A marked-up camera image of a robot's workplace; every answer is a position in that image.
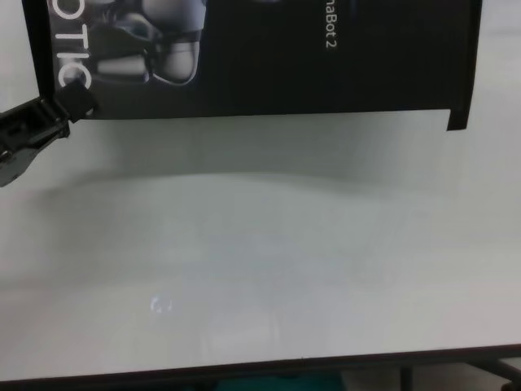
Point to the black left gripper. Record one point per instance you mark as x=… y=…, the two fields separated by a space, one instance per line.
x=14 y=150

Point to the black robot poster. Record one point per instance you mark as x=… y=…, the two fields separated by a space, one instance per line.
x=264 y=57

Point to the short black tape strip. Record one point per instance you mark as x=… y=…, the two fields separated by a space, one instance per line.
x=38 y=49
x=464 y=69

